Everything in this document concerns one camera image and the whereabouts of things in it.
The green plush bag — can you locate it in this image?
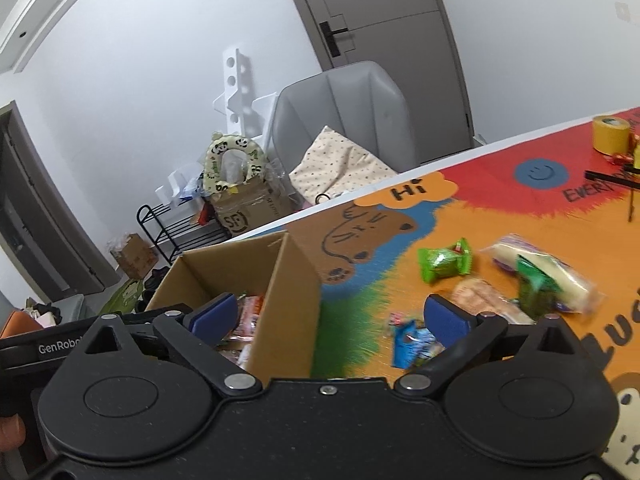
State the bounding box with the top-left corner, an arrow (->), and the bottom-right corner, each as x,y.
99,279 -> 144,317

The person's left hand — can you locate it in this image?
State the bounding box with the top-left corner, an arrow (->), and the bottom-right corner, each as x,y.
0,414 -> 28,451

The black stick tool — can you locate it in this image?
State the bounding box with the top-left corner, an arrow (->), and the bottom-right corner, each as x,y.
584,167 -> 640,222

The white plastic rack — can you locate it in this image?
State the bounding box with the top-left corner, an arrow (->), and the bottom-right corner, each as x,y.
212,47 -> 278,136

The colourful cartoon table mat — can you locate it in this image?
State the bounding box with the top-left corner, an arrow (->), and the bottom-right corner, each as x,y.
250,107 -> 640,471

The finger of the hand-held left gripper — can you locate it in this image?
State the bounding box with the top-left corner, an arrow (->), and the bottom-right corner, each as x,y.
117,302 -> 195,328

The black shoe rack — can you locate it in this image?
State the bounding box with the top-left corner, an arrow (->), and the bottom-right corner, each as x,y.
136,203 -> 231,266

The grey chair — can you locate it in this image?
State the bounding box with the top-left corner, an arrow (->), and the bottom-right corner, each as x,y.
270,60 -> 421,206

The brown biscuit packet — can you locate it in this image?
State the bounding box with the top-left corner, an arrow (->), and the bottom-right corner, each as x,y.
450,277 -> 536,326

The dark door frame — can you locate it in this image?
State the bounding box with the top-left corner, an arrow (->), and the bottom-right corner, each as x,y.
0,100 -> 121,303

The grey door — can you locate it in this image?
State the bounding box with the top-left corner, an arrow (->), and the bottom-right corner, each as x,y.
277,0 -> 476,166

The orange snack packet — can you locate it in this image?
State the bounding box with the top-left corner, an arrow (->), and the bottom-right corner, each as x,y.
227,294 -> 266,346

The long white bread packet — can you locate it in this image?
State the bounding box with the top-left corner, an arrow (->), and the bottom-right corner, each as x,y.
480,234 -> 598,316

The panda-print ring cushion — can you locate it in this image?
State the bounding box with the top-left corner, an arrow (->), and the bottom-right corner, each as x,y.
202,132 -> 268,196

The dark green snack packet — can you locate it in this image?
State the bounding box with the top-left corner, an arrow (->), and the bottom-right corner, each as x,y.
515,255 -> 558,318

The blue snack packet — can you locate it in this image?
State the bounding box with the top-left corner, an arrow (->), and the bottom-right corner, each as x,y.
390,320 -> 446,370

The yellow tape roll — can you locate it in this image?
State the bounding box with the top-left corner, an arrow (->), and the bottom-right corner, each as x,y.
591,115 -> 632,156

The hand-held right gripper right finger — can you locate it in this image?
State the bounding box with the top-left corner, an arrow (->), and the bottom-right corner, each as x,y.
395,294 -> 601,401

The pile of plastic bags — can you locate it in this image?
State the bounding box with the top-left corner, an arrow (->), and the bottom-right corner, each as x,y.
177,180 -> 208,206

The black door handle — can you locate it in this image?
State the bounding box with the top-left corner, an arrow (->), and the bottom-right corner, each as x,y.
319,21 -> 353,58

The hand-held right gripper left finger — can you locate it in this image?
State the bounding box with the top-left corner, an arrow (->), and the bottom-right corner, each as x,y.
55,292 -> 263,401

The polka-dot cushion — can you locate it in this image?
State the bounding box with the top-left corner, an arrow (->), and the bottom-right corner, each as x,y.
289,126 -> 398,206

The small brown cardboard box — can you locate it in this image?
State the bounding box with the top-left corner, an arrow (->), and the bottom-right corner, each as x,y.
107,232 -> 158,278

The printed cardboard box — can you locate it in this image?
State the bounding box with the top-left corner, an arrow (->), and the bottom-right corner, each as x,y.
210,180 -> 291,238

